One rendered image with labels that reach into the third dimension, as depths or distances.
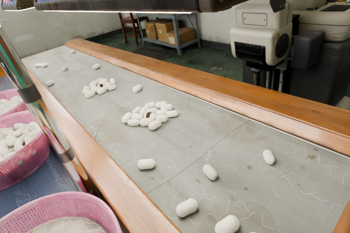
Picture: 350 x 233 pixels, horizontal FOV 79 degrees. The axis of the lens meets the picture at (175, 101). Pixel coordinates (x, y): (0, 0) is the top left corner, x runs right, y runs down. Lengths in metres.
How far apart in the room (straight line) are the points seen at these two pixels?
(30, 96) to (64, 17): 4.96
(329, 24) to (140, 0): 1.03
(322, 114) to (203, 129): 0.25
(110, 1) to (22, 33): 4.94
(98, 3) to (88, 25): 5.08
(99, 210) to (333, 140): 0.44
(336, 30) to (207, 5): 1.04
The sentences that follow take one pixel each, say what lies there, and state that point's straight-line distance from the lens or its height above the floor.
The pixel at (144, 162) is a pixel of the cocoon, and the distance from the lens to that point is 0.45.
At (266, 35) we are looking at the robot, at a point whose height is 0.79.
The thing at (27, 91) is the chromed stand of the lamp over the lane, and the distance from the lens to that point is 0.35.
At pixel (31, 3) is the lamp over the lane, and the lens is 1.09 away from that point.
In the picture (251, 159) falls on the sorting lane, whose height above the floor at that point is 0.74.
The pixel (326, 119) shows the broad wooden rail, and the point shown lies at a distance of 0.54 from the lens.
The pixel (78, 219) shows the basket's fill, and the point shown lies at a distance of 0.46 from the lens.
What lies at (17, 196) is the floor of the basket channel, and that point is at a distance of 0.68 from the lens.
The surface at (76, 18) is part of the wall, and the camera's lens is 5.34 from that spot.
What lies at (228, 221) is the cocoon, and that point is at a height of 0.76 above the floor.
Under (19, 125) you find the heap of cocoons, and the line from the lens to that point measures 0.83.
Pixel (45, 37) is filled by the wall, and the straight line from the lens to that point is 5.25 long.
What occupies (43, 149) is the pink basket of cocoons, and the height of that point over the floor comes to 0.71.
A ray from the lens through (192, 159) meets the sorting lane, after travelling 0.45.
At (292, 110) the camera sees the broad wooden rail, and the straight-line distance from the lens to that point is 0.55.
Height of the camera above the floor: 1.07
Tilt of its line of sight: 31 degrees down
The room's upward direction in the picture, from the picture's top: 11 degrees counter-clockwise
